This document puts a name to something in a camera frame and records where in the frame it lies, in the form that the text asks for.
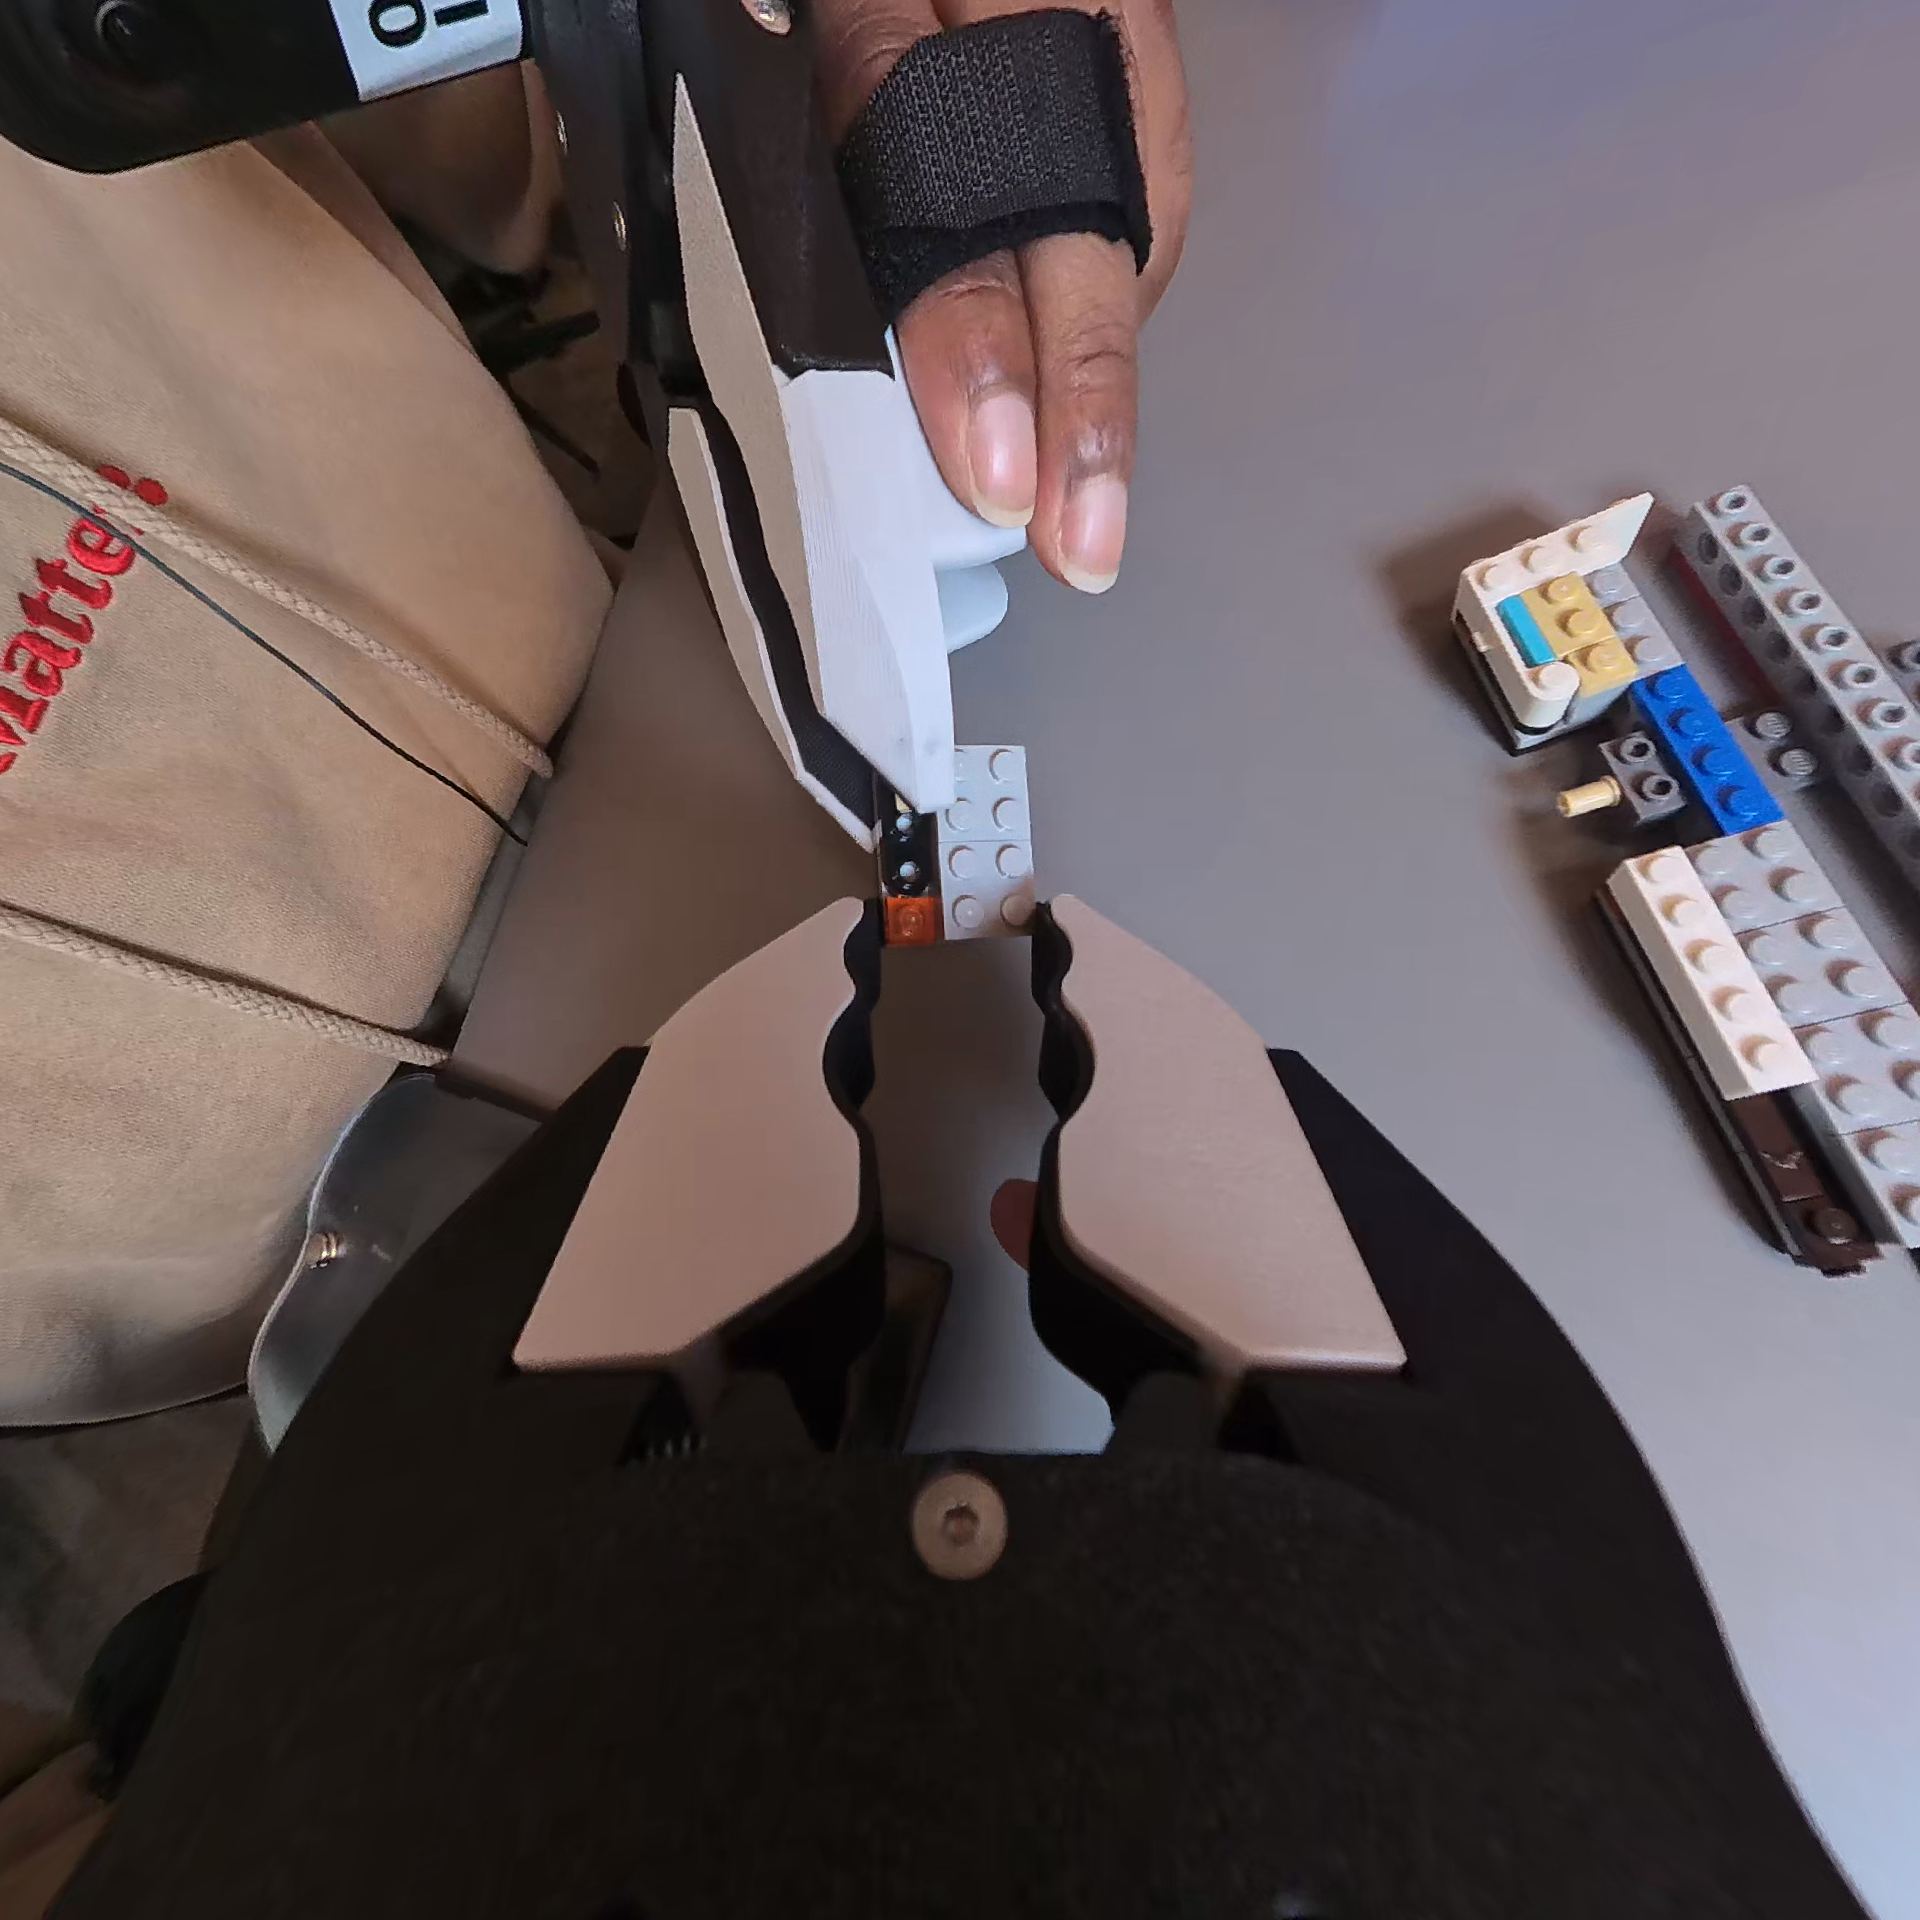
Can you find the small grey lego assembly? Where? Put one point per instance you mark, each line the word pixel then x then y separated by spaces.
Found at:
pixel 982 841

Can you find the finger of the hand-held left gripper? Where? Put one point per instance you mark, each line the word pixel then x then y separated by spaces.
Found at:
pixel 721 555
pixel 870 600

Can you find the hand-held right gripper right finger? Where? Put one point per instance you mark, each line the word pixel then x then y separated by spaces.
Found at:
pixel 1200 1186

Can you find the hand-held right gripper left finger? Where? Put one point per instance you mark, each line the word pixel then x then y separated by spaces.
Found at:
pixel 706 1186

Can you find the metal chair bracket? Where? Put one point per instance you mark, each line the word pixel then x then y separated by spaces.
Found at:
pixel 346 1171

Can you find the beige hoodie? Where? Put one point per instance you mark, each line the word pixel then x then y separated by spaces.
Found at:
pixel 225 751

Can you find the long grey lego build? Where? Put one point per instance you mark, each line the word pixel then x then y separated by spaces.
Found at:
pixel 1769 960

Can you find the person's left hand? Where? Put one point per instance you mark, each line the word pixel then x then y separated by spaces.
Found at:
pixel 1081 421

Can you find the person's right hand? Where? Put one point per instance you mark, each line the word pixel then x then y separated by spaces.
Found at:
pixel 1019 1220

